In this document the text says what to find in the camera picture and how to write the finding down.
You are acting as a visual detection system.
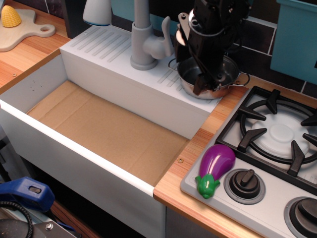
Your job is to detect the blue plastic clamp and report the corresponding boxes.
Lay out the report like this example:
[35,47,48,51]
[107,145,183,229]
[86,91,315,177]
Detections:
[0,177,55,212]

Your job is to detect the grey toy faucet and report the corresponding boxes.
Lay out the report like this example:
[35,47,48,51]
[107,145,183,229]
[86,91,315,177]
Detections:
[130,0,174,70]

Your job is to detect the white toy sink basin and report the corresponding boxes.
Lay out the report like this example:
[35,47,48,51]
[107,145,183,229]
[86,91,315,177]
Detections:
[0,26,218,238]

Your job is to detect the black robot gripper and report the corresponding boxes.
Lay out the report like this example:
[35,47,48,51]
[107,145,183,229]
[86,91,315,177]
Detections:
[174,12,224,95]

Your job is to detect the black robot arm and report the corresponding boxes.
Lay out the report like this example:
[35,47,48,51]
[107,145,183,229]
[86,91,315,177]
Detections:
[174,0,251,95]

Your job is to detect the small stainless steel pot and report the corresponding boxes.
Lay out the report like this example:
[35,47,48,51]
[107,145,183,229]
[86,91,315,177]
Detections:
[168,56,251,100]

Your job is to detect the light wooden cutting board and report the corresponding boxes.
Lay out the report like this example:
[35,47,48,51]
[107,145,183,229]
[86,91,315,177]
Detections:
[0,9,55,52]

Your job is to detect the grey metal bracket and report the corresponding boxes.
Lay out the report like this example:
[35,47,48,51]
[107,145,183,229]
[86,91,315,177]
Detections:
[32,221,82,238]

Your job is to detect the grey toy stove top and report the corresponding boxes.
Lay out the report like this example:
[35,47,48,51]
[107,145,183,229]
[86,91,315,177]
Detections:
[180,90,317,238]

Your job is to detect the purple toy eggplant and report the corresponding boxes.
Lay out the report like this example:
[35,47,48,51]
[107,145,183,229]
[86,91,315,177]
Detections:
[195,144,236,199]

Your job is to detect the yellow toy corn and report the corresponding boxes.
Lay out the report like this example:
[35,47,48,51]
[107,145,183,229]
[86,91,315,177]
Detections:
[1,5,22,28]

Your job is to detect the white bottle with blue base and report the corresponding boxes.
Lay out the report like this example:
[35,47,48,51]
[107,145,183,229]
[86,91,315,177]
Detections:
[83,0,112,26]

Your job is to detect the black burner grate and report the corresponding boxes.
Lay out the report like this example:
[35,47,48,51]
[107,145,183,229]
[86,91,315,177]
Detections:
[216,86,317,195]

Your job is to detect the teal box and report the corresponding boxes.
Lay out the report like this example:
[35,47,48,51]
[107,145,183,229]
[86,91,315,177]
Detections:
[270,0,317,84]

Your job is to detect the black stove knob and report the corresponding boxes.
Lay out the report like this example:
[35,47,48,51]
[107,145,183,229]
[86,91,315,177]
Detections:
[284,197,317,238]
[224,169,266,205]

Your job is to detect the black braided cable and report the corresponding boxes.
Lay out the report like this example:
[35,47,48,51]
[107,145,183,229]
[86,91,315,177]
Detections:
[0,200,35,238]

